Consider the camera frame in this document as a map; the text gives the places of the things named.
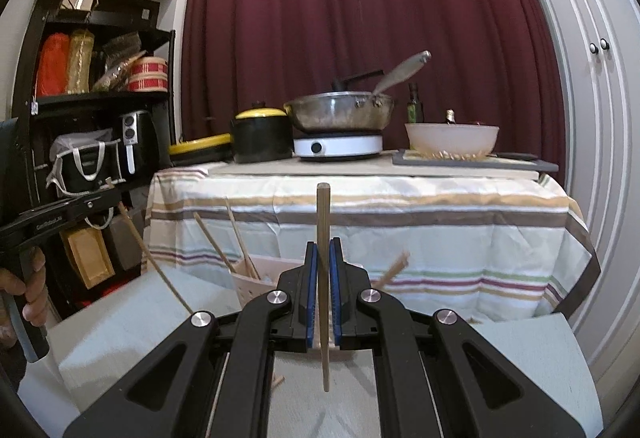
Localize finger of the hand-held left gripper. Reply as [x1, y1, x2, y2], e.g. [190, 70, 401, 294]
[75, 177, 125, 222]

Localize grey plastic bag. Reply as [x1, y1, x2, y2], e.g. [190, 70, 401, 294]
[50, 128, 115, 154]

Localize white perforated utensil holder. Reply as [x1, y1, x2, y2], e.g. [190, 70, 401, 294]
[229, 254, 308, 319]

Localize black pot with yellow lid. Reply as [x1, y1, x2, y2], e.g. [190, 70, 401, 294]
[230, 101, 295, 164]

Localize grey handled spatula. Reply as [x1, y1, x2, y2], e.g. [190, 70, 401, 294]
[372, 50, 432, 96]

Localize striped tablecloth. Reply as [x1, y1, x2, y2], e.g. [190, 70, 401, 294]
[142, 165, 601, 324]

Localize white cabinet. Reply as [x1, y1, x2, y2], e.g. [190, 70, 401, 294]
[495, 0, 640, 369]

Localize grey bin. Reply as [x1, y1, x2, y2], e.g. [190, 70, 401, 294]
[107, 213, 146, 269]

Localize dark plastic bag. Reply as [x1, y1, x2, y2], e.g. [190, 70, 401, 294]
[102, 31, 141, 69]

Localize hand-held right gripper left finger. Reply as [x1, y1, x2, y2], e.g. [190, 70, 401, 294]
[62, 241, 321, 438]

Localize red bag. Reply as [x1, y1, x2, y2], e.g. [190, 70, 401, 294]
[36, 32, 71, 98]

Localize single wooden chopstick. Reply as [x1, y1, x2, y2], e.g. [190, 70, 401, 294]
[376, 252, 411, 291]
[224, 197, 261, 280]
[194, 212, 237, 275]
[117, 202, 195, 315]
[316, 183, 332, 393]

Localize gold packet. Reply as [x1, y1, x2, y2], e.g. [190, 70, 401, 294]
[66, 29, 96, 94]

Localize beige table board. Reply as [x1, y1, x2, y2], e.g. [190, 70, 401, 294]
[205, 158, 542, 183]

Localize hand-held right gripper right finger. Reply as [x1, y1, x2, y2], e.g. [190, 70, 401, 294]
[327, 238, 587, 438]

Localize black and silver air fryer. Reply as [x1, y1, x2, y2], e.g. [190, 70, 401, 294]
[118, 111, 160, 175]

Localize steel frying pan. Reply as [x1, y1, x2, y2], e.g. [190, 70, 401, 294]
[284, 68, 396, 133]

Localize black tote bag white straps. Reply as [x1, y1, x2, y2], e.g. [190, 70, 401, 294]
[46, 138, 126, 229]

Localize white bowl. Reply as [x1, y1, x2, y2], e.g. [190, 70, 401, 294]
[404, 122, 501, 160]

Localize red striped round box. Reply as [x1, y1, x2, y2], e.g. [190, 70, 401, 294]
[126, 56, 170, 92]

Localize clear snack packets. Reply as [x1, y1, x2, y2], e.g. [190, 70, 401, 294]
[92, 49, 148, 92]

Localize green oil bottle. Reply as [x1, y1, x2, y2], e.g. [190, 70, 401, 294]
[406, 82, 425, 123]

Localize person's left hand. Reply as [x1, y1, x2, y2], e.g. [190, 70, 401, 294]
[0, 249, 48, 329]

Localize dark red curtain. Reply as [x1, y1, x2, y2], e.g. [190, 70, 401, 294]
[180, 0, 571, 189]

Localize dark grey cutting board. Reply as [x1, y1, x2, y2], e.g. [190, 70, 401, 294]
[391, 148, 560, 173]

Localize pale grey table cover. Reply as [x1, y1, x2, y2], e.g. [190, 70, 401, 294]
[17, 268, 606, 438]

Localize yellow and black griddle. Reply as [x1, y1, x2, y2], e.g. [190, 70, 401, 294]
[168, 133, 236, 166]

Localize wooden frame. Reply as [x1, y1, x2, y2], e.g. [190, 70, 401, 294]
[65, 227, 116, 290]

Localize black shelf unit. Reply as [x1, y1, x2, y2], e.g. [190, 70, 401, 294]
[10, 0, 177, 319]

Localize white induction cooker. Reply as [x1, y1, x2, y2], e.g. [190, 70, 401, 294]
[292, 132, 383, 161]

